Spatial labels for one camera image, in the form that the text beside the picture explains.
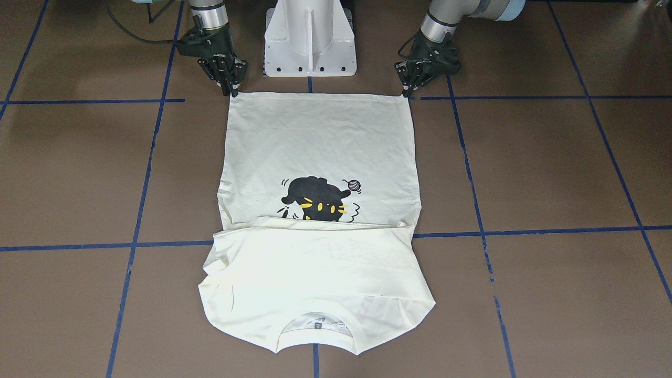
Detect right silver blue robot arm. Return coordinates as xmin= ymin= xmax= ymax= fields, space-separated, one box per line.
xmin=176 ymin=1 xmax=247 ymax=97

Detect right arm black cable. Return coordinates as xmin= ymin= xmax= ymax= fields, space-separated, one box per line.
xmin=102 ymin=0 xmax=182 ymax=44

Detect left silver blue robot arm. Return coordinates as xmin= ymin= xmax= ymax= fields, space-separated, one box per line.
xmin=394 ymin=1 xmax=526 ymax=98

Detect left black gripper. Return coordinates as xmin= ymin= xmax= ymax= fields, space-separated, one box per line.
xmin=394 ymin=31 xmax=461 ymax=98

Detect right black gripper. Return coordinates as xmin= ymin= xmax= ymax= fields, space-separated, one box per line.
xmin=176 ymin=25 xmax=248 ymax=97

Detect cream long-sleeve cat shirt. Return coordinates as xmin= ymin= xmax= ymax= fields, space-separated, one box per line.
xmin=198 ymin=92 xmax=435 ymax=355

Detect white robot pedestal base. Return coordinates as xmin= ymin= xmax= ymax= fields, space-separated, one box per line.
xmin=262 ymin=1 xmax=357 ymax=77

